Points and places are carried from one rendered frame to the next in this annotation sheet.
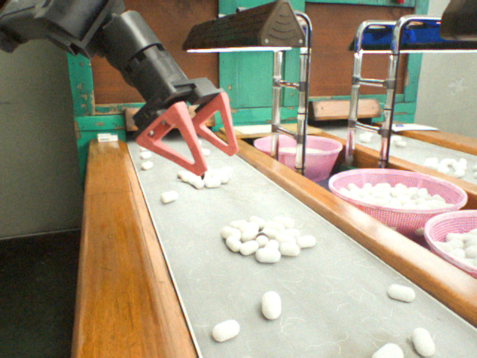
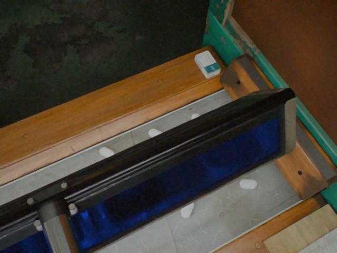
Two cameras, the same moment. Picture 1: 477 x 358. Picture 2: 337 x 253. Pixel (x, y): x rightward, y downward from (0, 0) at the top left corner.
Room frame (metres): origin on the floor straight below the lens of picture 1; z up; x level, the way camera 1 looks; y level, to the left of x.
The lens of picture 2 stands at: (1.10, -0.02, 1.36)
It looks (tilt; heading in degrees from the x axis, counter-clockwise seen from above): 64 degrees down; 79
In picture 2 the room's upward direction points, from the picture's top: 2 degrees clockwise
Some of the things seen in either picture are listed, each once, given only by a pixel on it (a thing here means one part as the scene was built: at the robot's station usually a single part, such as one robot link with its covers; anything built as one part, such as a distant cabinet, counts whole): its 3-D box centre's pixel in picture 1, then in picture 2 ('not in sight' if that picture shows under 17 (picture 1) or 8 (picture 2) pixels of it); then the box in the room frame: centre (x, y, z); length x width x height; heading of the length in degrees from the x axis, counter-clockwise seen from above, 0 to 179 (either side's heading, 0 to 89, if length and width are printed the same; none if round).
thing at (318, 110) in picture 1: (345, 109); not in sight; (1.56, -0.43, 0.83); 0.30 x 0.06 x 0.07; 108
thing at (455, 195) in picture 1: (391, 207); not in sight; (0.78, -0.33, 0.72); 0.27 x 0.27 x 0.10
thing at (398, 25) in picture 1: (395, 105); not in sight; (1.10, -0.44, 0.90); 0.20 x 0.19 x 0.45; 18
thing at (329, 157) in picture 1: (297, 158); not in sight; (1.20, -0.19, 0.72); 0.27 x 0.27 x 0.10
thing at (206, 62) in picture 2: (107, 137); (207, 64); (1.27, 0.41, 0.78); 0.06 x 0.04 x 0.02; 108
